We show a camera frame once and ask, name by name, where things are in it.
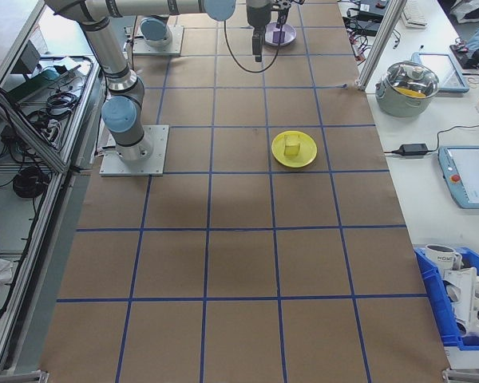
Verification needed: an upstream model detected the red wire bundle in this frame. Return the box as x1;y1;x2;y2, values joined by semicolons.
350;31;370;63

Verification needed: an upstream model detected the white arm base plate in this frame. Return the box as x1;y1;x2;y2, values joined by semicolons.
99;124;171;177
133;25;184;57

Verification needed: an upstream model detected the blue plastic bin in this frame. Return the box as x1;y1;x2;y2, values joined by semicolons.
414;246;479;351

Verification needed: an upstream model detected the grey electronics box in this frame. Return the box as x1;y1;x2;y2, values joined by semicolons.
10;39;46;76

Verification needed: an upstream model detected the white plastic pipe fitting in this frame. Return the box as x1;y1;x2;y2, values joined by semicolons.
442;266;479;341

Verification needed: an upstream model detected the black cable bundle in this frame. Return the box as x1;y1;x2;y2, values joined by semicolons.
43;89;85;116

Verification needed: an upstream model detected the yellow foam block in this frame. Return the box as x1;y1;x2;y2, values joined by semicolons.
283;133;302;157

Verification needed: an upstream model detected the purple plate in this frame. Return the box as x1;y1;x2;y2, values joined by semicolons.
263;22;299;48

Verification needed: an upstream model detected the black coiled cable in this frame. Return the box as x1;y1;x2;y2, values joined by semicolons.
12;165;46;199

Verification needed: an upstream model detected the V-shaped aluminium frame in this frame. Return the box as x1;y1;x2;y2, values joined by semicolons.
0;0;121;383

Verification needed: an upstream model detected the steel pot with lid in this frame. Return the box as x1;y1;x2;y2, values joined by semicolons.
374;60;441;118

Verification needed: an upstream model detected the green flat board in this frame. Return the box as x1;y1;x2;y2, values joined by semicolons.
6;65;83;95

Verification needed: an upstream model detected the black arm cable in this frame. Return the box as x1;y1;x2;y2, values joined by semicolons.
222;10;287;74

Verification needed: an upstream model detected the black power brick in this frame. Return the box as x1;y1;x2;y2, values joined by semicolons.
353;19;380;38

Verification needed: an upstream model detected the black power adapter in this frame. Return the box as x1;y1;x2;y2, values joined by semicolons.
398;142;430;157

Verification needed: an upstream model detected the blue tray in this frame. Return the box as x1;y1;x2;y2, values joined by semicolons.
410;51;472;95

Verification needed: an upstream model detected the blue teach pendant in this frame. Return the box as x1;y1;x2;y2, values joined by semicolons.
437;144;479;210

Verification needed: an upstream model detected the white plastic bag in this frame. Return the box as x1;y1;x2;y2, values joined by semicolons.
450;0;479;24

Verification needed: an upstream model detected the white keyboard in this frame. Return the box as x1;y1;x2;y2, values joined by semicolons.
401;0;429;29

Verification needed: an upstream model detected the aluminium profile post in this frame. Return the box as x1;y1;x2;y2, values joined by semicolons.
357;0;409;92

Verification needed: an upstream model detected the white mug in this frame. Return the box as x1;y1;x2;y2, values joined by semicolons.
424;243;463;273

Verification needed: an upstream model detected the black box with white label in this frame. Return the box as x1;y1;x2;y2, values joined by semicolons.
357;0;391;22

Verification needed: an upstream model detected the yellow plate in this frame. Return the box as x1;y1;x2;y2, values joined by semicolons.
271;129;319;169

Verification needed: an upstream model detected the thin black adapter cable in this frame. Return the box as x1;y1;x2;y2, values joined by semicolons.
384;125;479;156

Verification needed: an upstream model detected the white power strip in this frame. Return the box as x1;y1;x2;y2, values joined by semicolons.
38;117;65;143

